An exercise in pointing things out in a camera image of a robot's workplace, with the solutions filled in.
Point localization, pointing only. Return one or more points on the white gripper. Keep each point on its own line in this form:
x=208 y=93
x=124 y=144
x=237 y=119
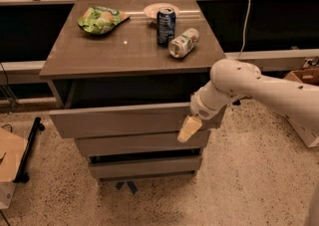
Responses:
x=200 y=108

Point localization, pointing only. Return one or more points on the white plate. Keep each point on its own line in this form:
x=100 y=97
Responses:
x=152 y=10

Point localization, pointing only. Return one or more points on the grey top drawer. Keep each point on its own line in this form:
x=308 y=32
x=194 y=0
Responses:
x=123 y=106

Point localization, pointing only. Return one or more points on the silver lying soda can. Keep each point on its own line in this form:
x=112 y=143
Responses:
x=180 y=46

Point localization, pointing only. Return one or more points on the black stand bar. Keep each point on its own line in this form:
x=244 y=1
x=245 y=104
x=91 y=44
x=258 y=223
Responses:
x=22 y=176

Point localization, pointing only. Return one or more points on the grey drawer cabinet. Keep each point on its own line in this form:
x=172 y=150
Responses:
x=131 y=50

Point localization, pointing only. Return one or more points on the grey middle drawer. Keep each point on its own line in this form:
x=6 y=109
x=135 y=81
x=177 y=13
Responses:
x=138 y=143

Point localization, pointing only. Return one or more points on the green chip bag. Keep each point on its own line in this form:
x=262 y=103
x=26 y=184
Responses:
x=98 y=20

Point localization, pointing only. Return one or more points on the grey bottom drawer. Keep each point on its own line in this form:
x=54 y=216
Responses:
x=146 y=167

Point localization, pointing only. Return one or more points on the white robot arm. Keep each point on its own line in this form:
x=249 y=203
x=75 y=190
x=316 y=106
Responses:
x=261 y=165

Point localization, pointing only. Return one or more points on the blue upright soda can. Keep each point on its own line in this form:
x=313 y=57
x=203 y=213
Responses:
x=165 y=25

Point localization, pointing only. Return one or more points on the grey drawer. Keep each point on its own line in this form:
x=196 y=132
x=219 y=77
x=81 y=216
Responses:
x=146 y=167
x=138 y=143
x=123 y=106

